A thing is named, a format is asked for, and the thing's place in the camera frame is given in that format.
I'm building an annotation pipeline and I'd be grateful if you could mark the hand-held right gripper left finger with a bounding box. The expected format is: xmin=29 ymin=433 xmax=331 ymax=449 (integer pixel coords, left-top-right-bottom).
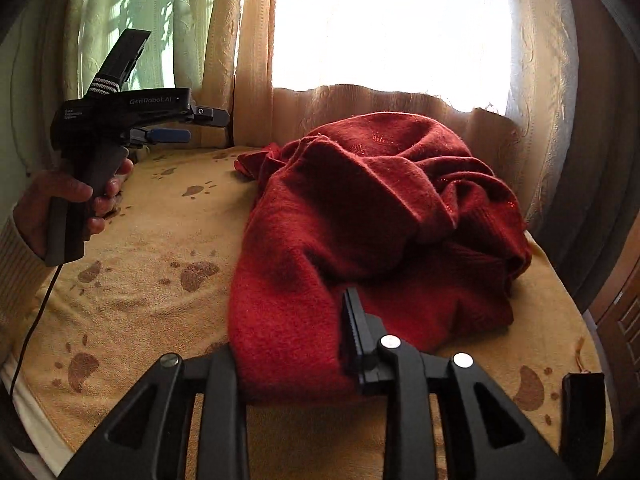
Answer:
xmin=59 ymin=346 xmax=251 ymax=480

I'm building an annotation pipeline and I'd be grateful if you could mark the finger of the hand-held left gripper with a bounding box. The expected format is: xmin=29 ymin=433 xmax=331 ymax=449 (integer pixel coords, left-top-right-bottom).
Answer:
xmin=129 ymin=127 xmax=192 ymax=146
xmin=189 ymin=105 xmax=231 ymax=129

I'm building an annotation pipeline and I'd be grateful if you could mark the cream bed sheet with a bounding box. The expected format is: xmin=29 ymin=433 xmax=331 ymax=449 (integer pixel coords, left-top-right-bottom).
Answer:
xmin=0 ymin=355 xmax=76 ymax=461

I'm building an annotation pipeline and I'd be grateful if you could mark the yellow paw print blanket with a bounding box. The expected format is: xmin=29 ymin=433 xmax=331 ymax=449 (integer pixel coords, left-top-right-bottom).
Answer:
xmin=10 ymin=145 xmax=616 ymax=480

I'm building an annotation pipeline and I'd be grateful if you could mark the brown wooden door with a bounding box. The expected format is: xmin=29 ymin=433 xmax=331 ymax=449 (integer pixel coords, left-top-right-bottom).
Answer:
xmin=592 ymin=255 xmax=640 ymax=411

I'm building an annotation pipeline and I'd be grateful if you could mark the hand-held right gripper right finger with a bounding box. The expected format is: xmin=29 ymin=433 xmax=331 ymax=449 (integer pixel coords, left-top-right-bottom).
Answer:
xmin=339 ymin=287 xmax=576 ymax=480

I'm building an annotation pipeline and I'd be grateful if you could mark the black cable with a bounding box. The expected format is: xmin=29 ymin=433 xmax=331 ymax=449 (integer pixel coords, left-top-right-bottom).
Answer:
xmin=10 ymin=264 xmax=57 ymax=397

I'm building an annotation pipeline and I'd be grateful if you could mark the person's left forearm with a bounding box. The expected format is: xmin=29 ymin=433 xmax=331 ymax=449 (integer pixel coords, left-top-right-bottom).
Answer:
xmin=0 ymin=210 xmax=57 ymax=361

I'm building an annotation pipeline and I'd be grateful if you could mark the red knit sweater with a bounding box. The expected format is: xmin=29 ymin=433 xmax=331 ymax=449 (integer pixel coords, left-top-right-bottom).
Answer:
xmin=227 ymin=111 xmax=533 ymax=403

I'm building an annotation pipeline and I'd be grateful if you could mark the person's left hand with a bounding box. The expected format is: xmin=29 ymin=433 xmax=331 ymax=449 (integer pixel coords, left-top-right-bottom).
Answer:
xmin=14 ymin=157 xmax=136 ymax=257

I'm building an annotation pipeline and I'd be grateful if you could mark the black rectangular object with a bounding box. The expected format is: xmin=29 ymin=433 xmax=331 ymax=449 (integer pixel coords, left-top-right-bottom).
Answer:
xmin=561 ymin=371 xmax=607 ymax=461

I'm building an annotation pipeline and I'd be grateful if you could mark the beige sheer curtain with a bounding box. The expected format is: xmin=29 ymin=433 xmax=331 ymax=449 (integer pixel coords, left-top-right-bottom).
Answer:
xmin=65 ymin=0 xmax=581 ymax=221

